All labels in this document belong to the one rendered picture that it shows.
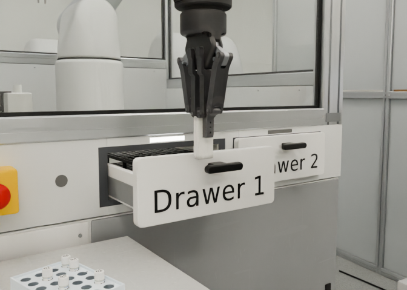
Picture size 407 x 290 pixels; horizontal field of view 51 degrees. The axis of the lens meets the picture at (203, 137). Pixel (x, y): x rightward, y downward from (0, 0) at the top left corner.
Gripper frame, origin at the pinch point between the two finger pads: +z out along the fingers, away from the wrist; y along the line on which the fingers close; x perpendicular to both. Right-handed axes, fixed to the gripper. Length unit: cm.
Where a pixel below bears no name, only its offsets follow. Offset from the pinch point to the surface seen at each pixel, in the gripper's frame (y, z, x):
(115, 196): -13.9, 11.4, -9.8
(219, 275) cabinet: -17.4, 34.1, 16.2
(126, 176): -9.7, 7.0, -9.5
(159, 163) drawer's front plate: -1.4, 3.8, -7.5
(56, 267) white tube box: 1.2, 16.1, -24.7
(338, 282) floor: -87, 96, 148
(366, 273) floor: -85, 96, 172
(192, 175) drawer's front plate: -1.4, 6.4, -1.4
